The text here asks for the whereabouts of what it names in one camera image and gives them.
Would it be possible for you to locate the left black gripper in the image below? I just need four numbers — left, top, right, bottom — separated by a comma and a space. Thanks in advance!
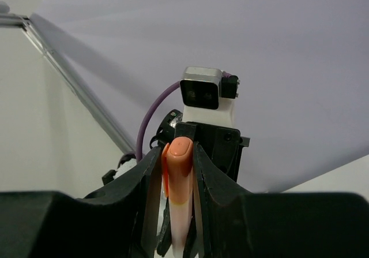
149, 109, 250, 258

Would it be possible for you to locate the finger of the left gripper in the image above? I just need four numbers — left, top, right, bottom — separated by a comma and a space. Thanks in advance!
156, 200, 172, 257

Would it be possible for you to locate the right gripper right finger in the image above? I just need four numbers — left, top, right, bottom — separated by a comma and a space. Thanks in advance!
193, 144, 368, 257

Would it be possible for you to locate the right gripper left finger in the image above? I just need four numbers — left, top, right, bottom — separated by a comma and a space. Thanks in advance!
1, 147, 161, 257

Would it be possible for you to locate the orange marker cap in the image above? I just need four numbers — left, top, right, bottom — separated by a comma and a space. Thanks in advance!
161, 137, 193, 205

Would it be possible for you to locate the orange pastel marker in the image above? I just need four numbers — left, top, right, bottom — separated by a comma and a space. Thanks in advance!
169, 201, 192, 257

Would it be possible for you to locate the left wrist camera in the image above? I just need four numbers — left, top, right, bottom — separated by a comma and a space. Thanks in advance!
179, 66, 240, 128

